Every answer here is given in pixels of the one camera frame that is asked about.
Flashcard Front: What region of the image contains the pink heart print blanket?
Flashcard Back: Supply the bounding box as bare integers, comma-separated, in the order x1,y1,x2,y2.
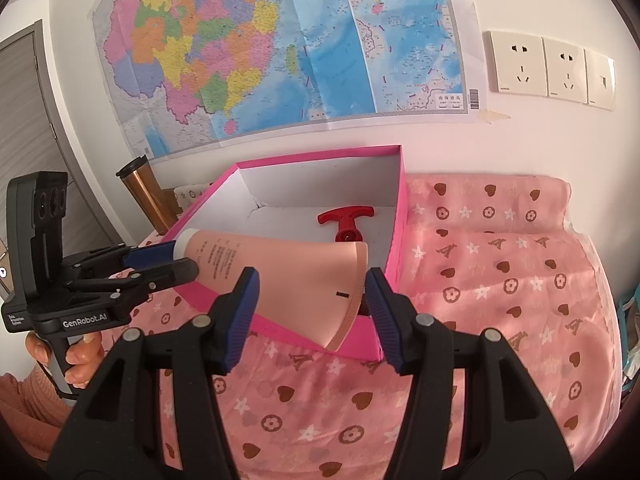
90,172,626,480

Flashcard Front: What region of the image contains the copper tumbler black lid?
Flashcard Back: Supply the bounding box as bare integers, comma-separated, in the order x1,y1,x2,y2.
116,156,176,236

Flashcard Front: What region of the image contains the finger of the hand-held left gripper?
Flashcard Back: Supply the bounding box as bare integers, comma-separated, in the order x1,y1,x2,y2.
67,257,199,306
62,241,177,273

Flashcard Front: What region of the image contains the plain pink tube white cap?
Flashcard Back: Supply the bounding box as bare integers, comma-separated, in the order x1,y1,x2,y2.
172,228,370,352

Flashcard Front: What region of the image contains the cream star print cloth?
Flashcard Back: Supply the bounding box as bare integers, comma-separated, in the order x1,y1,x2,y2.
172,185,215,211

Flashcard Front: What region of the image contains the colourful wall map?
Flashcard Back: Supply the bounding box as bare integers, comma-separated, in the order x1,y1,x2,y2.
90,0,481,161

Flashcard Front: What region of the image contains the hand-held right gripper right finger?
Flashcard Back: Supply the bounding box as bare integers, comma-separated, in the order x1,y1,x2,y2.
364,266,576,480

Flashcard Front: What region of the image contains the red T-handle tool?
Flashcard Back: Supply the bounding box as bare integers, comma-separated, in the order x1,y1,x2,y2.
317,206,375,243

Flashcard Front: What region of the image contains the person's left hand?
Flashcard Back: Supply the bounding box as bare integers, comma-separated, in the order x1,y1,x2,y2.
25,331,104,389

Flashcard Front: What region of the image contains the grey door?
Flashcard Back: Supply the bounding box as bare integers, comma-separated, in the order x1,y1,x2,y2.
0,20,121,271

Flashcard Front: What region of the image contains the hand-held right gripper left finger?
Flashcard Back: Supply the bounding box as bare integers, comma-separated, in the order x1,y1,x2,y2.
46,266,261,480

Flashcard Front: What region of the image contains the white wall socket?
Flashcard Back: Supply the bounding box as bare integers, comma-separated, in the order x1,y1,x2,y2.
482,30,548,97
542,39,588,103

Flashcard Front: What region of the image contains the white wall switch plate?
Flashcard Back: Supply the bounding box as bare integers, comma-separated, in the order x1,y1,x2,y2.
584,49,617,111

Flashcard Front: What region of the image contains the pink cardboard box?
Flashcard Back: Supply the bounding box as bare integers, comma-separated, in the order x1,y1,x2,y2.
162,145,408,363

